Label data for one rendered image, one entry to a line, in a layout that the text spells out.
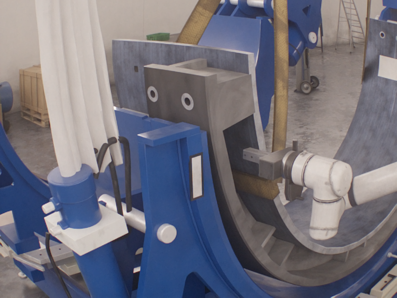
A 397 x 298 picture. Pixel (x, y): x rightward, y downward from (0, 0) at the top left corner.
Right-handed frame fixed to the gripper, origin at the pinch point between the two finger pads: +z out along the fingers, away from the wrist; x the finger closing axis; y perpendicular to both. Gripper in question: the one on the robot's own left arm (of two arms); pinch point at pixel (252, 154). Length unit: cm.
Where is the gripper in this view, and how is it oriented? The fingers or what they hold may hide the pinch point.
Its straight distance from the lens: 167.0
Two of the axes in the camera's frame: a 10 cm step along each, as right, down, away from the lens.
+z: -7.0, -1.9, 6.9
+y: -0.2, -9.6, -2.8
